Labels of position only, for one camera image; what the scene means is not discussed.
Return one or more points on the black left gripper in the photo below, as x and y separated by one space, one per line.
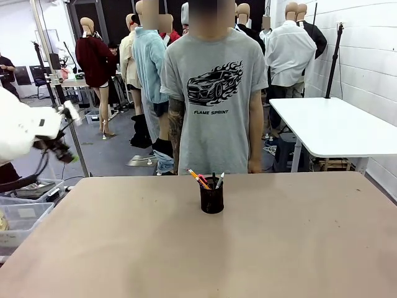
59 150

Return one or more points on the yellow orange pencil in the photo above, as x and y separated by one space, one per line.
197 177

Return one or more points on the pink pen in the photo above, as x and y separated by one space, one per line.
202 180

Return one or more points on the black marker pen blue end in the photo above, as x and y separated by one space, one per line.
214 180

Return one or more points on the silver white pen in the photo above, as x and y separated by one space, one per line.
220 180

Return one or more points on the bare left forearm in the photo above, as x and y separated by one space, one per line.
256 124

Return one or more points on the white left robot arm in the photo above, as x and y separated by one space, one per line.
21 130

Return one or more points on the tattooed right forearm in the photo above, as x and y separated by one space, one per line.
175 130

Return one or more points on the black mesh pen holder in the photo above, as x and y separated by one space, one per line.
212 198

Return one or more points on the person's left hand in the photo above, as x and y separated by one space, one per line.
255 166

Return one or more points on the white storage crate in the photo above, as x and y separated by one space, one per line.
92 117

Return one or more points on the clear box with electronics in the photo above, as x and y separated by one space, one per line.
37 189

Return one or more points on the black trousers on floor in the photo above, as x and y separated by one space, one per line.
141 132

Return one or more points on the metal pole stand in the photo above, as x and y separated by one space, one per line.
59 87

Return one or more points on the grey background work table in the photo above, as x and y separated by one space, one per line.
76 83

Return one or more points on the large clear plastic bin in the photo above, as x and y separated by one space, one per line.
21 220

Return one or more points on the blue office chair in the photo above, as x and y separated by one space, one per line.
39 80

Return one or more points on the blue jeans around mannequin feet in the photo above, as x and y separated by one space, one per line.
164 158

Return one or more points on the yellow green paper bag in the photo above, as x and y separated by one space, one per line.
3 220

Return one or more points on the mannequin in maroon sweater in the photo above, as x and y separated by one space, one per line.
94 62

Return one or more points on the person in black clothes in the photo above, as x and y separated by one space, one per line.
7 74

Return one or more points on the mannequin in beige shirt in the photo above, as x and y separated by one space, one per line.
128 62

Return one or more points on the mannequin in light blue jacket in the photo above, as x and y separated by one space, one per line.
149 68

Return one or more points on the person in grey t-shirt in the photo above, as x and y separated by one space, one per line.
214 93

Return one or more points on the mannequin in red top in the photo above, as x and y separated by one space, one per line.
172 35

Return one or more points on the black plastic step stool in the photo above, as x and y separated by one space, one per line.
287 152

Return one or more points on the mannequin in dark garment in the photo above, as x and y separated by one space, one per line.
248 29

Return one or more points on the mannequin in white shirt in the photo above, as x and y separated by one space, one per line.
290 52

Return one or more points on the wooden pallet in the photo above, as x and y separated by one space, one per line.
336 164

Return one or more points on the white rectangular table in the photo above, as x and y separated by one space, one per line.
335 124

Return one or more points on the mannequin in black jacket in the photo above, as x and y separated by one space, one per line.
316 37

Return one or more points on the black tripod stand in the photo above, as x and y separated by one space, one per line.
335 59

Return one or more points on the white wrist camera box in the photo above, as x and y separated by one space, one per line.
72 111

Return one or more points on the flat mannequin base plate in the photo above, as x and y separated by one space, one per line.
141 161

